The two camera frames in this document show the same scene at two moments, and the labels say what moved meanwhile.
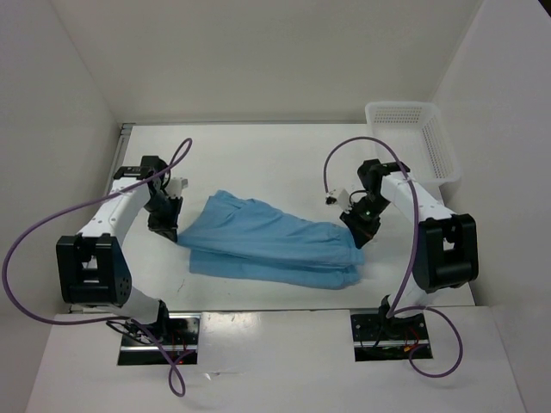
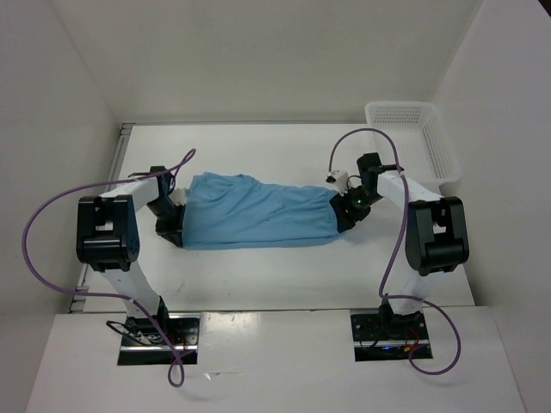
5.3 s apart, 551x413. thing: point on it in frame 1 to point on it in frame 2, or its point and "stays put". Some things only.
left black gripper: x=168 y=226 stays put
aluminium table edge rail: x=126 y=133 stays put
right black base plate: x=377 y=337 stays put
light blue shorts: x=238 y=238 to x=225 y=210
